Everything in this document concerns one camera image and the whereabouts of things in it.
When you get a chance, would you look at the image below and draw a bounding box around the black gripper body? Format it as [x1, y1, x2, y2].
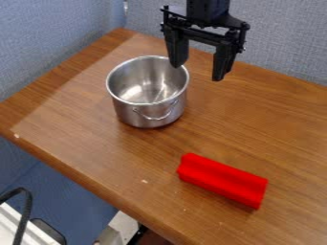
[161, 0, 251, 44]

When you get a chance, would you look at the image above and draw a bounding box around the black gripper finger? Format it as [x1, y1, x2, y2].
[163, 25, 189, 68]
[212, 43, 238, 81]

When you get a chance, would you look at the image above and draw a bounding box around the red block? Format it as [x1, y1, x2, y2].
[176, 153, 268, 210]

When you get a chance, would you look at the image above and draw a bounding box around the metal pot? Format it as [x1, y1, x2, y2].
[105, 56, 191, 128]

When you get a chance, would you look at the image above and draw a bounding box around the white box under table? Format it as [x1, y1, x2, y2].
[0, 202, 68, 245]

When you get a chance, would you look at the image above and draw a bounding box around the white table leg bracket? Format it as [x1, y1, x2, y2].
[92, 211, 147, 245]

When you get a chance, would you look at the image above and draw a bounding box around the black cable loop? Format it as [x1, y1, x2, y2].
[0, 187, 35, 245]

